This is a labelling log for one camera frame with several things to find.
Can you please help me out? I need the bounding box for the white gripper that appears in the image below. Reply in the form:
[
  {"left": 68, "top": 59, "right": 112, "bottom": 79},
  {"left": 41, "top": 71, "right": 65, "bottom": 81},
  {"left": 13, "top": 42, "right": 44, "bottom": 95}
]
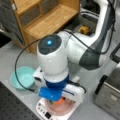
[{"left": 62, "top": 84, "right": 86, "bottom": 104}]

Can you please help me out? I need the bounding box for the orange toy carrot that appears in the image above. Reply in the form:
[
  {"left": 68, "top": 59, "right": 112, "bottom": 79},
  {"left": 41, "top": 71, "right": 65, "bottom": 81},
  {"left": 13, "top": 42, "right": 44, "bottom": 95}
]
[{"left": 54, "top": 99, "right": 65, "bottom": 105}]

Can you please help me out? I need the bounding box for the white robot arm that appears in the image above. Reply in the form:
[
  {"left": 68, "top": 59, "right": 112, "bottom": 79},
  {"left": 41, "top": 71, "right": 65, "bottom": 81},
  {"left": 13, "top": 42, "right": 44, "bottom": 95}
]
[{"left": 36, "top": 0, "right": 116, "bottom": 103}]

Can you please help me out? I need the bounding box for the pink frying pan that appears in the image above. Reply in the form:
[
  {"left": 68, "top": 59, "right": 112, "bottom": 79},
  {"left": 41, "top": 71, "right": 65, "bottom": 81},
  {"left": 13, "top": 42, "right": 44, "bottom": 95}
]
[{"left": 45, "top": 98, "right": 74, "bottom": 113}]

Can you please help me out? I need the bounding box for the white induction cooker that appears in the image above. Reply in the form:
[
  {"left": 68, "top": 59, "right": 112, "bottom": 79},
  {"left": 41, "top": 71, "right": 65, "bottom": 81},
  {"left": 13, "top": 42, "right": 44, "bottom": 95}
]
[{"left": 36, "top": 97, "right": 82, "bottom": 120}]

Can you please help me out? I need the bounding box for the stainless toaster oven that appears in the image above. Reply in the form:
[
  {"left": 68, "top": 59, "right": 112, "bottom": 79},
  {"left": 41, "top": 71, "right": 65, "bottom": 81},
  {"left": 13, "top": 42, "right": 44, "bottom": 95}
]
[{"left": 95, "top": 43, "right": 120, "bottom": 120}]

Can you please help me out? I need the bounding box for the teal bowl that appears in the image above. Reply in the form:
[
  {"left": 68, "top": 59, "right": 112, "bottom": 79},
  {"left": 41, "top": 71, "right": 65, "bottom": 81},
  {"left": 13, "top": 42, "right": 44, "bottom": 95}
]
[{"left": 10, "top": 66, "right": 35, "bottom": 90}]

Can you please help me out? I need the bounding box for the yellow toy vegetable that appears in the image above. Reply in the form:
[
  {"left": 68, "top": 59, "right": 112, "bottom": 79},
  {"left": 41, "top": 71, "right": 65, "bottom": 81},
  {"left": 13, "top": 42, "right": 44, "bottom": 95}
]
[{"left": 79, "top": 26, "right": 89, "bottom": 35}]

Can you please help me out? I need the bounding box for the grey metal drawer bin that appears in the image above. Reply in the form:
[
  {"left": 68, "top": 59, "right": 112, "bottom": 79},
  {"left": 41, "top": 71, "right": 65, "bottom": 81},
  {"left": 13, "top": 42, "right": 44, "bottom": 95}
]
[{"left": 78, "top": 15, "right": 97, "bottom": 36}]

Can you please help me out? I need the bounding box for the wooden shelf cabinet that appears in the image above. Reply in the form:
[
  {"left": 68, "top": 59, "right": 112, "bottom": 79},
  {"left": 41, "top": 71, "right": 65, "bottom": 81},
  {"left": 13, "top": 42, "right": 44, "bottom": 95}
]
[{"left": 10, "top": 0, "right": 80, "bottom": 48}]

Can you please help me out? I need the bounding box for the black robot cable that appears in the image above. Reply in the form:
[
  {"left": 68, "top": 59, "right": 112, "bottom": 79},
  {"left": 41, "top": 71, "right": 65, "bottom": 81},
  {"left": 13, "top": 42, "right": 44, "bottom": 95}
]
[{"left": 13, "top": 29, "right": 101, "bottom": 93}]

